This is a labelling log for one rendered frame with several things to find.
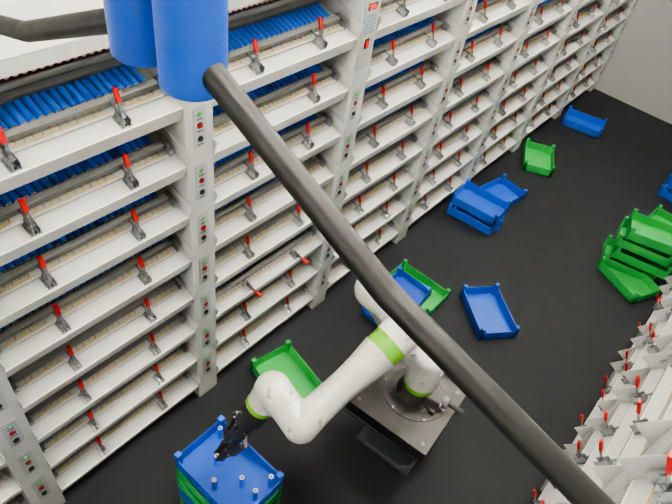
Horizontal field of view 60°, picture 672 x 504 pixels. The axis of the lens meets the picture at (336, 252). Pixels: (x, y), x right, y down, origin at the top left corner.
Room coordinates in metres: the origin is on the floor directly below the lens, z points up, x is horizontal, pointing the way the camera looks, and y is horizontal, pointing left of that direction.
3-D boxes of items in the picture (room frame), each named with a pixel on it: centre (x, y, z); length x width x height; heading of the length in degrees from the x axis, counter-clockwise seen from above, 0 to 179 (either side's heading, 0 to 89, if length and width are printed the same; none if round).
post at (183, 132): (1.34, 0.50, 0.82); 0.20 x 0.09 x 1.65; 57
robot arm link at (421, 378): (1.26, -0.39, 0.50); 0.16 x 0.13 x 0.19; 46
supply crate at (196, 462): (0.81, 0.21, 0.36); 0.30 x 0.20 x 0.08; 57
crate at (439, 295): (2.07, -0.44, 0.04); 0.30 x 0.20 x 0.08; 57
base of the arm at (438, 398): (1.22, -0.45, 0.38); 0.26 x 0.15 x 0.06; 64
